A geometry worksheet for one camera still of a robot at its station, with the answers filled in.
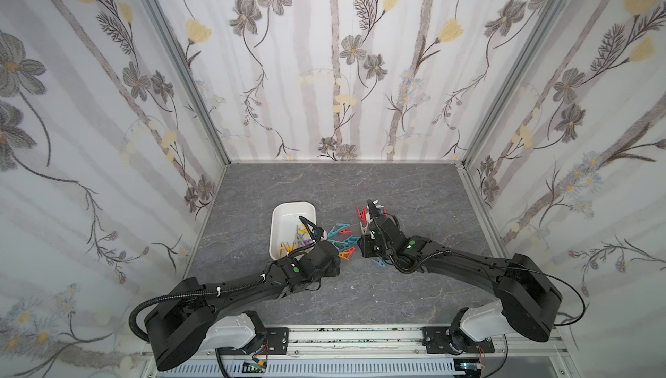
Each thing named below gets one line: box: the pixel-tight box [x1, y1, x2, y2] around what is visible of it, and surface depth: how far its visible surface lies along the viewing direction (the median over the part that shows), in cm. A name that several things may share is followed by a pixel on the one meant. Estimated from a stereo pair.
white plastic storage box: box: [269, 202, 317, 261], surface depth 100 cm
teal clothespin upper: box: [326, 223, 352, 239], surface depth 100 cm
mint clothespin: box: [326, 239, 351, 252], surface depth 95 cm
